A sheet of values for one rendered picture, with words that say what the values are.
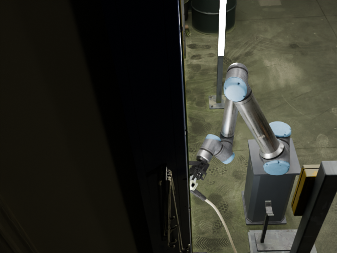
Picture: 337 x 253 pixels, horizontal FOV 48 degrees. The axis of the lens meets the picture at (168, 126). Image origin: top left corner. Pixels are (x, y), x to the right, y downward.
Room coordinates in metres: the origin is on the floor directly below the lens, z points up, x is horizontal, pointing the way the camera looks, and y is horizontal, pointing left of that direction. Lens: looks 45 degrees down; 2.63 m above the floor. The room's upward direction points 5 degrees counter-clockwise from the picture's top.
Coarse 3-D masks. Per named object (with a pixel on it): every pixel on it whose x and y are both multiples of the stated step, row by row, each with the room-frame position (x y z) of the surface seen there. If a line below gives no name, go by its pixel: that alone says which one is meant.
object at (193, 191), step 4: (192, 180) 1.26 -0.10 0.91; (196, 184) 1.25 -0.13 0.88; (192, 188) 1.23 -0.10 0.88; (192, 192) 1.28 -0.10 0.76; (196, 192) 1.29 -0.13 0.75; (200, 192) 1.29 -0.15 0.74; (196, 196) 1.28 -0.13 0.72; (200, 196) 1.28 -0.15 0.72; (204, 196) 1.28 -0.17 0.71; (204, 200) 1.27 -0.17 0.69
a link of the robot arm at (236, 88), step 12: (228, 72) 1.57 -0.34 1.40; (240, 72) 1.53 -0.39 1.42; (228, 84) 1.47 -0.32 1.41; (240, 84) 1.45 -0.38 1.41; (228, 96) 1.45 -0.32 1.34; (240, 96) 1.43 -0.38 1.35; (252, 96) 1.47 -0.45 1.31; (240, 108) 1.45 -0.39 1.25; (252, 108) 1.44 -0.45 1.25; (252, 120) 1.43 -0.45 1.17; (264, 120) 1.44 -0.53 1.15; (252, 132) 1.43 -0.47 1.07; (264, 132) 1.41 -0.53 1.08; (264, 144) 1.40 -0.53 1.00; (276, 144) 1.41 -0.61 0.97; (264, 156) 1.40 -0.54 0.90; (276, 156) 1.37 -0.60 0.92; (288, 156) 1.40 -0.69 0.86; (264, 168) 1.36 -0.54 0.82; (276, 168) 1.35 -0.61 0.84; (288, 168) 1.33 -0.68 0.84
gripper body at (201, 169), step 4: (200, 160) 1.45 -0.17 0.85; (204, 160) 1.43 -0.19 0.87; (204, 164) 1.43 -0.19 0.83; (208, 164) 1.43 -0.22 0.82; (192, 168) 1.41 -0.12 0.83; (196, 168) 1.38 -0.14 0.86; (200, 168) 1.39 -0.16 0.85; (204, 168) 1.41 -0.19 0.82; (192, 172) 1.37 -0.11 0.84; (200, 172) 1.38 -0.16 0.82; (204, 172) 1.38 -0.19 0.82; (200, 176) 1.36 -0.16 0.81
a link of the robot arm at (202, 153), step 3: (201, 150) 1.49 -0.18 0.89; (204, 150) 1.48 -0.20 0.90; (198, 153) 1.48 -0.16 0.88; (201, 153) 1.47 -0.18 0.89; (204, 153) 1.46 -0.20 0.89; (207, 153) 1.46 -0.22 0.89; (198, 156) 1.47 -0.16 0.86; (201, 156) 1.45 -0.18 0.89; (204, 156) 1.45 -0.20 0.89; (207, 156) 1.45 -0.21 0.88; (210, 156) 1.45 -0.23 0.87; (207, 159) 1.43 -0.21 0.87; (210, 159) 1.45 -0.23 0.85
